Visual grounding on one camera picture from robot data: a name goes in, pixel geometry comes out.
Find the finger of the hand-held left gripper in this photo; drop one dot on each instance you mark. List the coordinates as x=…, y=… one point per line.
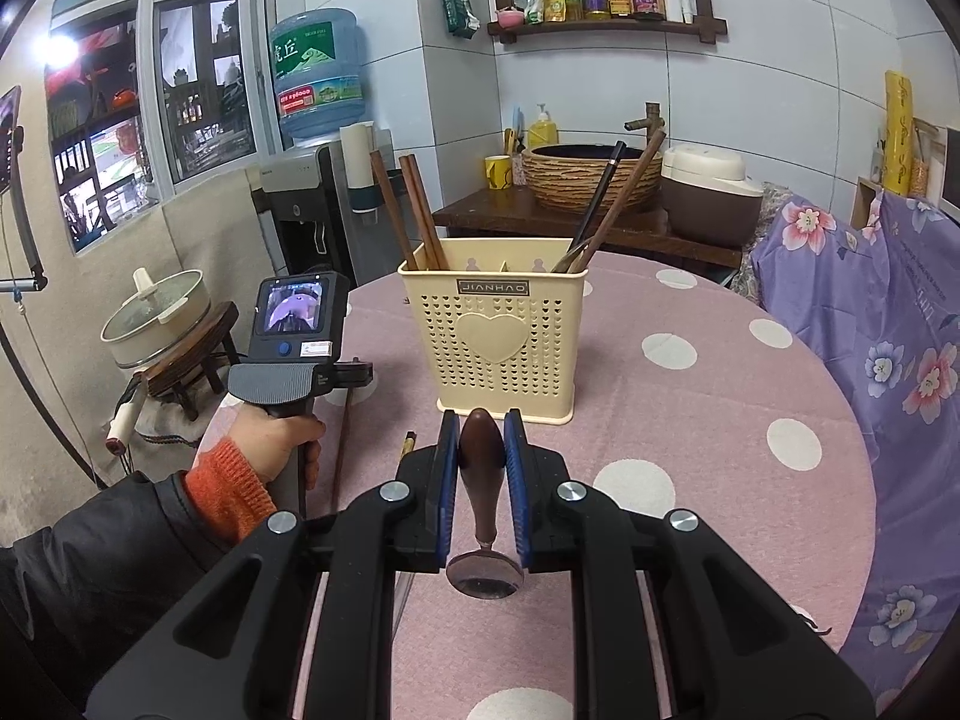
x=354, y=376

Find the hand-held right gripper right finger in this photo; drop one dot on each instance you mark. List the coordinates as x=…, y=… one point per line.
x=517, y=480

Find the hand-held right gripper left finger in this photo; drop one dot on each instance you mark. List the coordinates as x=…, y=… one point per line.
x=448, y=480

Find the black chopstick with gold tip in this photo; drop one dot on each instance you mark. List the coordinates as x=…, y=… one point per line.
x=407, y=446

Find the cream plastic utensil basket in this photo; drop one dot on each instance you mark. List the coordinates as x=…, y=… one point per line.
x=487, y=360

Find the brown wooden chopstick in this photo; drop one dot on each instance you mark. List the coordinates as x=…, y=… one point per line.
x=421, y=214
x=431, y=214
x=626, y=187
x=600, y=221
x=394, y=210

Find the black chopstick with silver band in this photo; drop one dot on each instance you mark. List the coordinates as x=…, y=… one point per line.
x=600, y=191

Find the person's left forearm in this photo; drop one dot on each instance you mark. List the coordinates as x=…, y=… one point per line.
x=112, y=562

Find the person's left hand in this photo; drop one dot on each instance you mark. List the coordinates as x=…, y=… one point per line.
x=262, y=450

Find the dark wooden stool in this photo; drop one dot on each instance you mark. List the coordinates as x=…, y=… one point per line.
x=195, y=367

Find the cream electric pot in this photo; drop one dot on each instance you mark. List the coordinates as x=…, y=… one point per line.
x=154, y=322

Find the blue cup holder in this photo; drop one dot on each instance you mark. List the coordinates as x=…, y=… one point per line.
x=365, y=199

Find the grey water dispenser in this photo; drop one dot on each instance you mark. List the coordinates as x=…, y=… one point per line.
x=300, y=195

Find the dark wooden counter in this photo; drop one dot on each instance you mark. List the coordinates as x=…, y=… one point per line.
x=487, y=214

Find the beige paper cup tube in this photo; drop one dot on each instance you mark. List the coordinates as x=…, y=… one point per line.
x=356, y=154

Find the yellow cup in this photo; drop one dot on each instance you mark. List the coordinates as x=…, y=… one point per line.
x=497, y=172

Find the woven pattern basin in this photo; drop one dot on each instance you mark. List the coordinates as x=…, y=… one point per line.
x=555, y=180

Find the blue water jug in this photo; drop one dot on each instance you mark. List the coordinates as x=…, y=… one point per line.
x=315, y=75

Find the blue toothbrush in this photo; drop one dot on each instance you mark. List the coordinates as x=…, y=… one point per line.
x=519, y=120

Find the yellow soap pump bottle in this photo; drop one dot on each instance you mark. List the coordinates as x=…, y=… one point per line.
x=542, y=133

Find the window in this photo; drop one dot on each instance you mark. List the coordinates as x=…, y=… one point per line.
x=195, y=90

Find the brown and white rice cooker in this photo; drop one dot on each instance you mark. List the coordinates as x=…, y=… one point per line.
x=709, y=195

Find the green hanging packet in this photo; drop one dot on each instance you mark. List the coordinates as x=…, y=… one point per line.
x=457, y=7

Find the bronze faucet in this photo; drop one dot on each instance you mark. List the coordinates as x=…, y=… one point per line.
x=652, y=120

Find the purple floral cloth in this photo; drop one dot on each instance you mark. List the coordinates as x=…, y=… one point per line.
x=862, y=300

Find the pink bowl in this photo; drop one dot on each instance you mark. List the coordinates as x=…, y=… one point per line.
x=510, y=16

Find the white microwave oven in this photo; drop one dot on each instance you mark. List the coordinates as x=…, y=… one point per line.
x=951, y=172

